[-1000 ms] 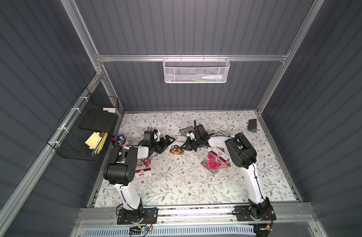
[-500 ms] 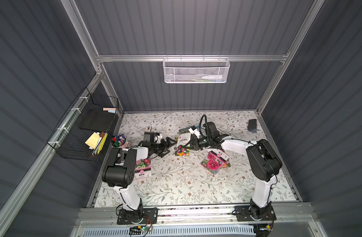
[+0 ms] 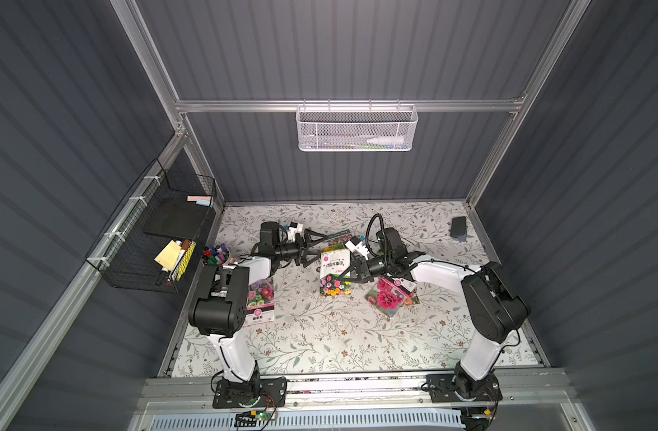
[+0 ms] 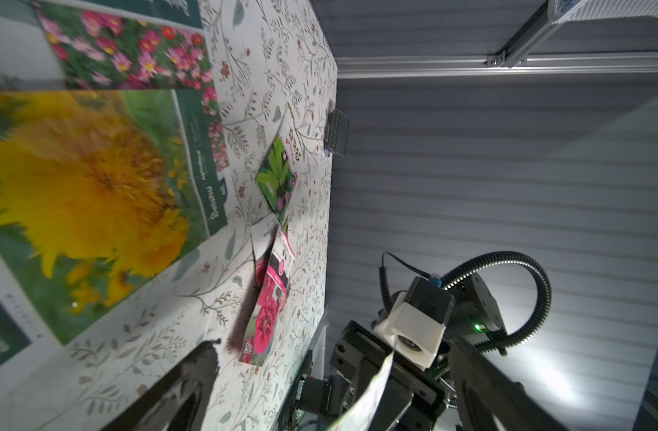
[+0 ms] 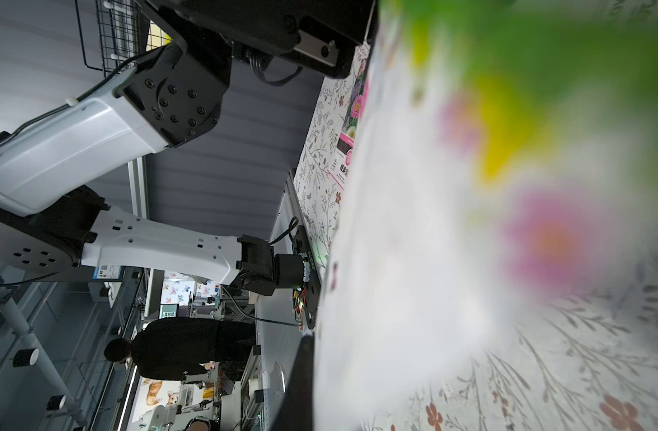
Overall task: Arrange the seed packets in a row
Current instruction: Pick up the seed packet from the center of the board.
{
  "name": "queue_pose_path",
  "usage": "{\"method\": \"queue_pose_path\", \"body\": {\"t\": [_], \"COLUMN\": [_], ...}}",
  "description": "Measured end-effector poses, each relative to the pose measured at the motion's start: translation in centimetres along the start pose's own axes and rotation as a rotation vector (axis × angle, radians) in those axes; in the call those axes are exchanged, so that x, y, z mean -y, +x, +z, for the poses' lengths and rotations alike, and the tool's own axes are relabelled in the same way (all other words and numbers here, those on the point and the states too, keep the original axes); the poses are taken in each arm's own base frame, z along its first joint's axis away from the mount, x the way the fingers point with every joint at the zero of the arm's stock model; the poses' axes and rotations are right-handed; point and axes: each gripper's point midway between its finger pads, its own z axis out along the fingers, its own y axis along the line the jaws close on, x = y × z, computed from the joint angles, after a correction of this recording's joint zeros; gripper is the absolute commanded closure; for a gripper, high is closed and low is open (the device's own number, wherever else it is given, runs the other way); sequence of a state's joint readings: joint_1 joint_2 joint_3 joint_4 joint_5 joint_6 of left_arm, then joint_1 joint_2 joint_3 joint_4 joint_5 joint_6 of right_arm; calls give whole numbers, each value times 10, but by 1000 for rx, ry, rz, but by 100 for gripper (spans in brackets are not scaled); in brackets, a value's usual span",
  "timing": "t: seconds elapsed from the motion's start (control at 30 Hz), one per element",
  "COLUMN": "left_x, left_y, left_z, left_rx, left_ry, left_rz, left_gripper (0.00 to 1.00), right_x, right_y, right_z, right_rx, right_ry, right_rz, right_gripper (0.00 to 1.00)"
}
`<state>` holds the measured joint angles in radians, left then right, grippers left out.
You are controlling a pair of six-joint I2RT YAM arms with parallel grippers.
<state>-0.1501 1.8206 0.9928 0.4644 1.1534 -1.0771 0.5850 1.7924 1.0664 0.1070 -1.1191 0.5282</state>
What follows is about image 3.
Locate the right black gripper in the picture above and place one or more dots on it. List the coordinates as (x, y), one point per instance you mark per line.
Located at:
(358, 269)

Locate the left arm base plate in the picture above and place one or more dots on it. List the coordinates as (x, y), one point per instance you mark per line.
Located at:
(253, 395)

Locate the purple pink flower seed packet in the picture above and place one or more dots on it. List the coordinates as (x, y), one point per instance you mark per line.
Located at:
(261, 302)

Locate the yellow sticky note pad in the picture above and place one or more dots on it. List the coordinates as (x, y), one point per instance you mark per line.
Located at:
(169, 256)

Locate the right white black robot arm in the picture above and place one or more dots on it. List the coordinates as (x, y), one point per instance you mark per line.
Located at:
(495, 311)

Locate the pink carnation seed packet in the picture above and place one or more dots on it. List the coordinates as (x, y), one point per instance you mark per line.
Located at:
(389, 295)

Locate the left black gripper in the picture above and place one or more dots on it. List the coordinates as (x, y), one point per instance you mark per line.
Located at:
(303, 248)

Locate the red pink field seed packet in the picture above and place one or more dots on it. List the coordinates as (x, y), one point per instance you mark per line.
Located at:
(341, 237)

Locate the black wire wall basket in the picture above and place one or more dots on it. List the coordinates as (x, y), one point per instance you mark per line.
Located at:
(150, 244)

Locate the white bottle in basket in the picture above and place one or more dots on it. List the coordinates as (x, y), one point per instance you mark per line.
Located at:
(386, 141)

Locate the black notebook in basket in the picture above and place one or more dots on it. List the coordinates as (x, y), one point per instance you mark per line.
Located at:
(176, 219)

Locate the black rectangular eraser block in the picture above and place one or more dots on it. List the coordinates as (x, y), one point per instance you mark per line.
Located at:
(458, 229)

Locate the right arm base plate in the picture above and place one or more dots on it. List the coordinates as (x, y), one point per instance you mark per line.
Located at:
(459, 387)

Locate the mixed flowers pink label packet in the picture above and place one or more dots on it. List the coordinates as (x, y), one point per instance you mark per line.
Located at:
(333, 262)

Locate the pink marker cup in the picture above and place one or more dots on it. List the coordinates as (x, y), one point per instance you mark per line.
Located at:
(217, 255)

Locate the white wire mesh basket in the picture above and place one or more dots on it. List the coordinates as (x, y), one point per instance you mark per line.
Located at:
(346, 128)

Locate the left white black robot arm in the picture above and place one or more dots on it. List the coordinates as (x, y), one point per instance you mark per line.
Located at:
(219, 305)

